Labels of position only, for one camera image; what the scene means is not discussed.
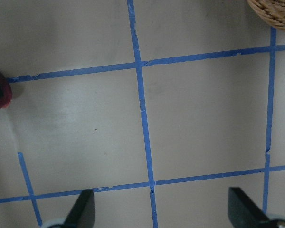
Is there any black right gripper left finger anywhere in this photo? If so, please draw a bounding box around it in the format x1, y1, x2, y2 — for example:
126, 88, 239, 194
64, 190, 95, 228

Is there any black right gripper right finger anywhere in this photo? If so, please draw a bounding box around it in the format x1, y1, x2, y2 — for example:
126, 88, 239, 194
228, 187, 272, 228

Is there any woven wicker basket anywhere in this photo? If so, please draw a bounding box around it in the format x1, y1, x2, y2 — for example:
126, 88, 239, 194
247, 0, 285, 32

